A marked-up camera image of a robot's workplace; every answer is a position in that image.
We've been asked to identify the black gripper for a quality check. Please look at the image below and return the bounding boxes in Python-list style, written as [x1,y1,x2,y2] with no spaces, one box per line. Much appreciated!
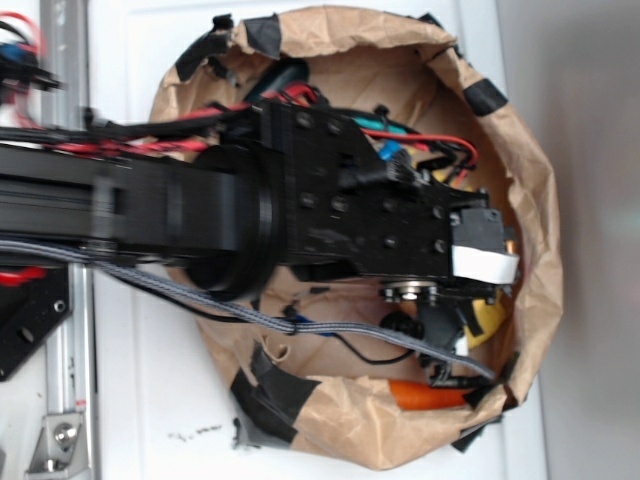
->
[284,106,519,388]

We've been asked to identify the metal corner bracket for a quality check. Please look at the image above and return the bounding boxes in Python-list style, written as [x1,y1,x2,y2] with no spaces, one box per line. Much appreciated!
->
[24,413,92,479]

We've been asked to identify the yellow microfiber cloth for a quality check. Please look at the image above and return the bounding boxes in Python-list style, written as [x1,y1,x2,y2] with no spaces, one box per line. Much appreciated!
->
[464,293,507,350]

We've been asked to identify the brown paper bag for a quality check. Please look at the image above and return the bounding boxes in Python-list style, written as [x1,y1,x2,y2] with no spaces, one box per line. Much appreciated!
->
[151,6,563,470]

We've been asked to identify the orange plastic carrot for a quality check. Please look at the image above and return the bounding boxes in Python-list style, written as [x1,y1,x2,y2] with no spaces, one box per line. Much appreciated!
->
[389,380,468,411]

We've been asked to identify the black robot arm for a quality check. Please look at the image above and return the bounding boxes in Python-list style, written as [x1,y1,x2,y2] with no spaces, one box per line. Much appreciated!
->
[1,100,519,387]

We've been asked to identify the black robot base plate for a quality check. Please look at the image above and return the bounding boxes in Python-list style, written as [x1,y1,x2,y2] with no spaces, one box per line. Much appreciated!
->
[1,267,72,382]

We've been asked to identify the red and black wires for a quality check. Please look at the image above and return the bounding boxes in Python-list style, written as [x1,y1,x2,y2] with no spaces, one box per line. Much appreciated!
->
[44,82,479,191]

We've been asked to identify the grey braided cable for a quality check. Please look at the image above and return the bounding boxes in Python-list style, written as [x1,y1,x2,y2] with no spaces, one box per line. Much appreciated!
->
[0,239,496,381]

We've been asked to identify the aluminium extrusion rail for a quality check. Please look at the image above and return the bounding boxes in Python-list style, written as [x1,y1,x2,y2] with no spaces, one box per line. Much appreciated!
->
[39,1,101,479]

